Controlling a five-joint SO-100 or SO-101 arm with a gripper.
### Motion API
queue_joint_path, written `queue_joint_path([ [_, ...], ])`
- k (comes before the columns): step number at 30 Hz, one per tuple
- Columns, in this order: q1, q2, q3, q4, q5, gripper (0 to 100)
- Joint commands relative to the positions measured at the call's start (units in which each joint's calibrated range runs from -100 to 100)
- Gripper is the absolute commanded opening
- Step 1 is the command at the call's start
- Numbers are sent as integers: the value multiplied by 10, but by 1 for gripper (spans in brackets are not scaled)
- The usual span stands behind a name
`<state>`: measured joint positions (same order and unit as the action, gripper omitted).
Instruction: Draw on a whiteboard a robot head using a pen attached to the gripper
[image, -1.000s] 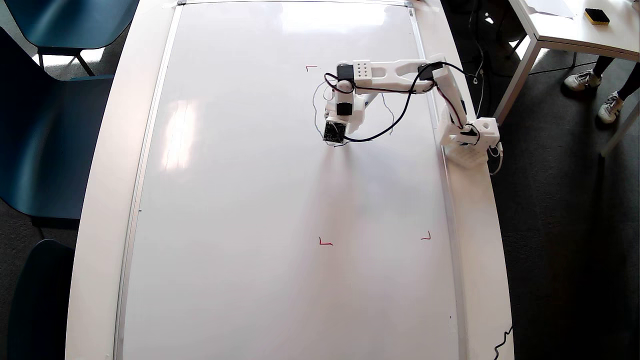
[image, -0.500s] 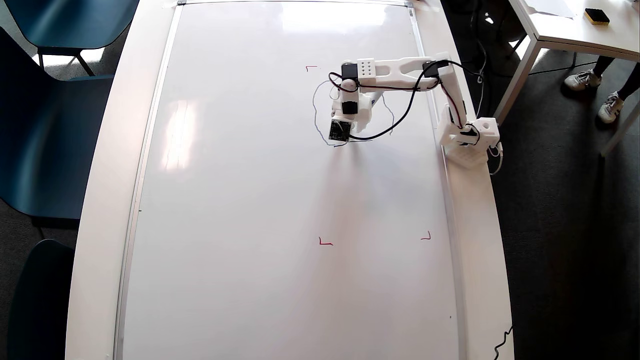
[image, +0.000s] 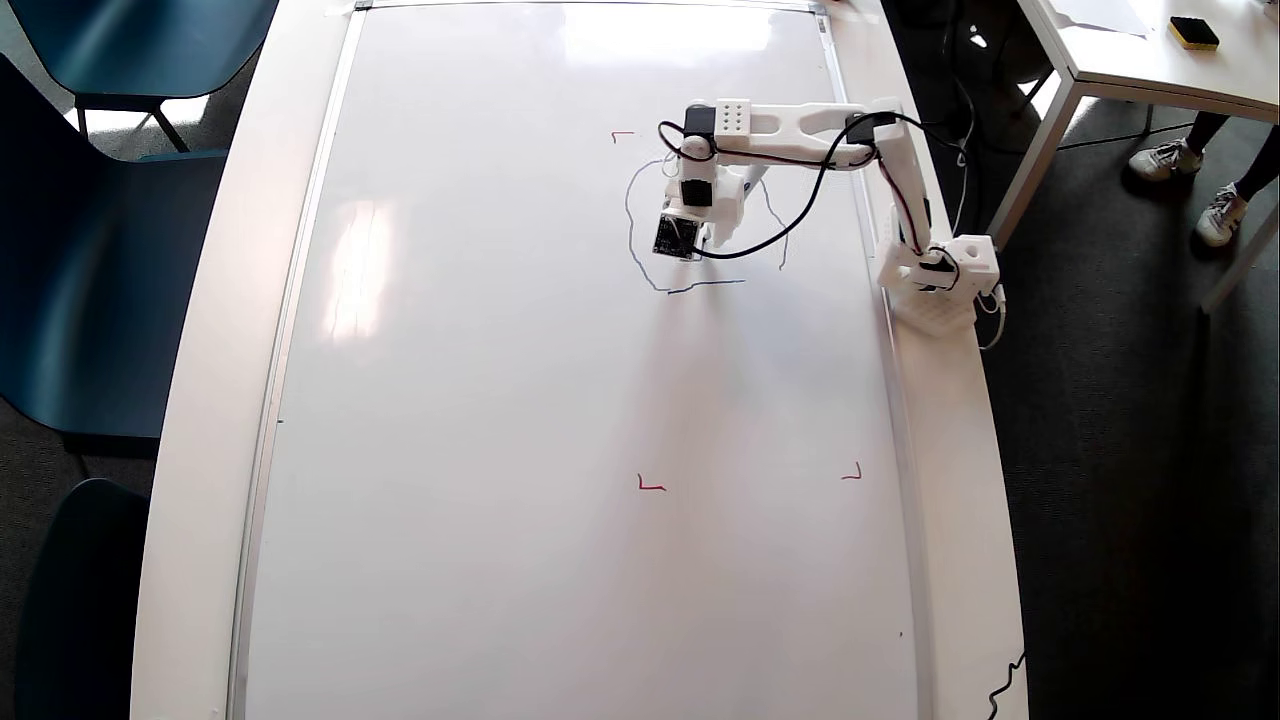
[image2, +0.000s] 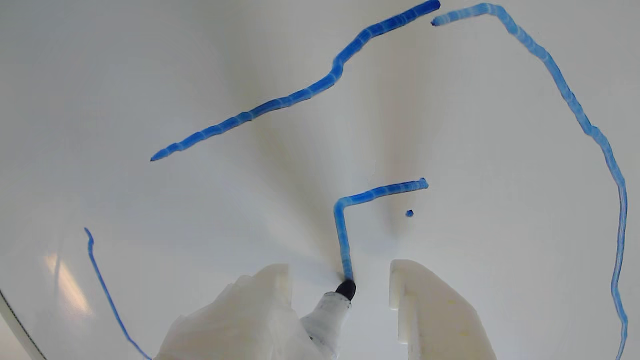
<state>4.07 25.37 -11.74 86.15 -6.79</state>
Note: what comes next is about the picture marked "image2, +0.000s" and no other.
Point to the blue whiteboard marker pen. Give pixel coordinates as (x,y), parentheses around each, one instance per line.
(327,315)

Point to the large white whiteboard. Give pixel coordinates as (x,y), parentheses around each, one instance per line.
(200,200)

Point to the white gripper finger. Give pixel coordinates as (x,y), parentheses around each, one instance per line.
(235,320)
(440,325)

